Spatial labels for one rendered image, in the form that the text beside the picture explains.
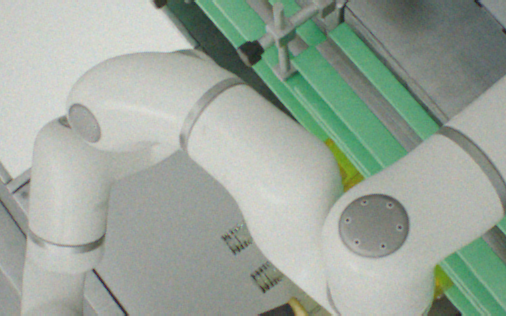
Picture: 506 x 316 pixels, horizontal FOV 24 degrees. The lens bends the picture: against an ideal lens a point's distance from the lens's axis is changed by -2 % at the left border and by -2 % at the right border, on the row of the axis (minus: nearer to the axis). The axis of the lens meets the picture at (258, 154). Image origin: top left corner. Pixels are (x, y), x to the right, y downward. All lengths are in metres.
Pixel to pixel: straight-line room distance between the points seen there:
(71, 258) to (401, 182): 0.42
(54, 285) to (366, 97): 0.42
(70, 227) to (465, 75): 0.47
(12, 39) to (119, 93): 0.69
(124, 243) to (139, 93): 0.56
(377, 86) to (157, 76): 0.37
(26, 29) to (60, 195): 0.57
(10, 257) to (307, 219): 0.69
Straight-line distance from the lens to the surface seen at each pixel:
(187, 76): 1.08
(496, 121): 1.03
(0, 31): 1.79
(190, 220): 1.62
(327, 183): 1.03
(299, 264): 1.11
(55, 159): 1.22
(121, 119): 1.11
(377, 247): 0.97
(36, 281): 1.41
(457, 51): 1.39
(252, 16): 1.54
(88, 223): 1.26
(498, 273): 1.32
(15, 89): 1.74
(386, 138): 1.36
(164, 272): 1.60
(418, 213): 0.98
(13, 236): 1.66
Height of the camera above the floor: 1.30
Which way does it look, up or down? 10 degrees down
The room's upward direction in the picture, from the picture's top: 126 degrees counter-clockwise
